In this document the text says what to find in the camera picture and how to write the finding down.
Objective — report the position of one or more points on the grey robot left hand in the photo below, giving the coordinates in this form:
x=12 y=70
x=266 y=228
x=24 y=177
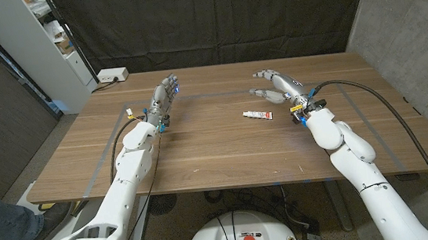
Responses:
x=161 y=101

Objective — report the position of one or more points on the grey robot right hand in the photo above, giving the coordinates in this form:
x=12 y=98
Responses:
x=289 y=87

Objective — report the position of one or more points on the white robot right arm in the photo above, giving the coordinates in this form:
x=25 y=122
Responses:
x=379 y=202

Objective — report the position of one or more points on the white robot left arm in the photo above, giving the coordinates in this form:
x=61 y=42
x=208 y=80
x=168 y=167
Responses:
x=121 y=200

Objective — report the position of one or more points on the white toothpaste tube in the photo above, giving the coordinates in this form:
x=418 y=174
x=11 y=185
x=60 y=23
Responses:
x=257 y=114

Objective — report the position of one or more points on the white power strip box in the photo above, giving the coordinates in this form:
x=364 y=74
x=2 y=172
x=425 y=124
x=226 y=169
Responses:
x=112 y=74

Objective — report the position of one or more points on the black backdrop curtain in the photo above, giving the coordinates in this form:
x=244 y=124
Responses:
x=208 y=18

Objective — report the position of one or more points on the black round floor disc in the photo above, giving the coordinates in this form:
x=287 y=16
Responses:
x=162 y=203

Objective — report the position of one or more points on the black slanted backdrop pole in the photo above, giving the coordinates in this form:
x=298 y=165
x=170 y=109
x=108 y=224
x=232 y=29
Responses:
x=72 y=39

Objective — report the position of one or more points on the cardboard box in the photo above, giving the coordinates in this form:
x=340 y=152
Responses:
x=64 y=45

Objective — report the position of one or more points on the white table leg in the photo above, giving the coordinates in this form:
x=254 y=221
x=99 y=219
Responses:
x=338 y=206
x=142 y=221

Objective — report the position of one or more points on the white shelf cabinet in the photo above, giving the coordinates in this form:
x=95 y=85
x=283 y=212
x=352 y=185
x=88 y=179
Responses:
x=30 y=47

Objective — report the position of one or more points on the white robot torso base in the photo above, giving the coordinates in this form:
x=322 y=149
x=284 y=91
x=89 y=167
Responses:
x=217 y=238

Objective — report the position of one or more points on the dark brown shoe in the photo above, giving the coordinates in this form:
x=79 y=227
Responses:
x=52 y=222

